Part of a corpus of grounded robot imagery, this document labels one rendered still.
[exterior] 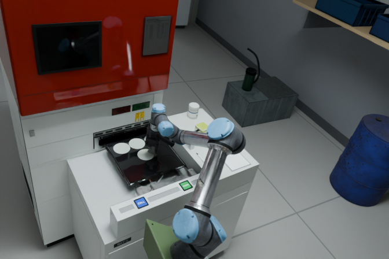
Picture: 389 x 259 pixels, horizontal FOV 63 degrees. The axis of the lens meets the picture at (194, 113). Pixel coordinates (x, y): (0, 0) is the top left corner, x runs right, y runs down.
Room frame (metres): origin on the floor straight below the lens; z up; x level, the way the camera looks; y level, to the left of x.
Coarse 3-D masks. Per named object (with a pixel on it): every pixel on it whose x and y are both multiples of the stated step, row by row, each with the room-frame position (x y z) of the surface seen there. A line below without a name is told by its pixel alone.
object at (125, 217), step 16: (192, 176) 1.26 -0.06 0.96; (160, 192) 1.11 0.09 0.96; (176, 192) 1.13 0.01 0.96; (192, 192) 1.16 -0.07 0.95; (112, 208) 0.96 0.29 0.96; (128, 208) 0.98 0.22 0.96; (144, 208) 0.99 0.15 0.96; (160, 208) 1.04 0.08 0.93; (176, 208) 1.10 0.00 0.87; (112, 224) 0.94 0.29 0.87; (128, 224) 0.93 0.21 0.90; (144, 224) 0.98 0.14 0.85
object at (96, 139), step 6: (138, 126) 1.63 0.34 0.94; (144, 126) 1.64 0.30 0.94; (114, 132) 1.52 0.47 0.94; (120, 132) 1.54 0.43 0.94; (126, 132) 1.56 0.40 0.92; (144, 132) 1.66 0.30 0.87; (96, 138) 1.44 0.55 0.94; (102, 138) 1.46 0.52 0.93; (126, 138) 1.57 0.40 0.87; (96, 144) 1.44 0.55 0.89; (102, 144) 1.47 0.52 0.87
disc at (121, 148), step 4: (116, 144) 1.47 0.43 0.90; (120, 144) 1.47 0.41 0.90; (124, 144) 1.48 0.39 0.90; (116, 148) 1.43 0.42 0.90; (120, 148) 1.44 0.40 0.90; (124, 148) 1.44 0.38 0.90; (128, 148) 1.45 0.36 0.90; (116, 152) 1.40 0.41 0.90; (120, 152) 1.40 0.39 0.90; (124, 152) 1.41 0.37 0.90
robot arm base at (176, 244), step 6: (180, 240) 0.84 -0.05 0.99; (174, 246) 0.81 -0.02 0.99; (180, 246) 0.80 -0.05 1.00; (186, 246) 0.80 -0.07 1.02; (192, 246) 0.79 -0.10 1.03; (174, 252) 0.78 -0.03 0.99; (180, 252) 0.78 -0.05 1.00; (186, 252) 0.78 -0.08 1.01; (192, 252) 0.78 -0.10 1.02; (198, 252) 0.78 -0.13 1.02; (174, 258) 0.76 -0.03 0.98; (180, 258) 0.75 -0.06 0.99; (186, 258) 0.76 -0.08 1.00; (192, 258) 0.76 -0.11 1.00; (198, 258) 0.77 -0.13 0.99
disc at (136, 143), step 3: (135, 138) 1.55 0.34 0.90; (132, 141) 1.52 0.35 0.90; (135, 141) 1.53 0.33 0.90; (138, 141) 1.53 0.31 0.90; (141, 141) 1.54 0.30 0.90; (129, 144) 1.49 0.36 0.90; (132, 144) 1.49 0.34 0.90; (135, 144) 1.50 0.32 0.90; (138, 144) 1.50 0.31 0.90; (141, 144) 1.51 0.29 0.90; (144, 144) 1.52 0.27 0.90; (132, 147) 1.46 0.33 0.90; (135, 147) 1.47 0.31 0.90; (138, 147) 1.47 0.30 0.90; (141, 147) 1.48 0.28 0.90
